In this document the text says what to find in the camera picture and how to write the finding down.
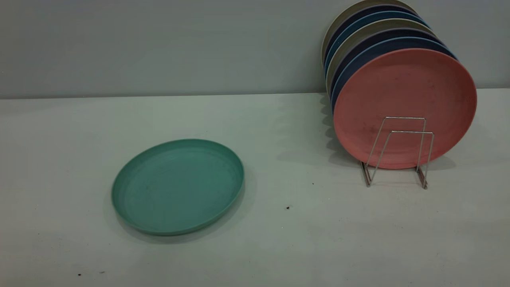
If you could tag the navy blue round plate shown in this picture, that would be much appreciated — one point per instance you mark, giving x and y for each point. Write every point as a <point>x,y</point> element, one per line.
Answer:
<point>398,43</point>

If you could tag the teal blue round plate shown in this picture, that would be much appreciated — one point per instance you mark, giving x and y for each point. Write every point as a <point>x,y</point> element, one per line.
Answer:
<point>378,15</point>

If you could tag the beige round plate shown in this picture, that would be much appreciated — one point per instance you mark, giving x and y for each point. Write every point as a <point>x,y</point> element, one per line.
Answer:
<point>350,10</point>
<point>374,25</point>

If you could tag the dark purple round plate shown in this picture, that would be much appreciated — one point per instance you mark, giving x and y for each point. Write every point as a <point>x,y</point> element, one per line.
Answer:
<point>398,32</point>
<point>370,8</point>

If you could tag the pink round plate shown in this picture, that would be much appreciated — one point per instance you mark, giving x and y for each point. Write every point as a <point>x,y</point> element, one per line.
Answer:
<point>398,87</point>

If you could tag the green round plate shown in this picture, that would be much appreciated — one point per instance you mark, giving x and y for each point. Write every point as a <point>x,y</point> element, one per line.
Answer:
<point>179,187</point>

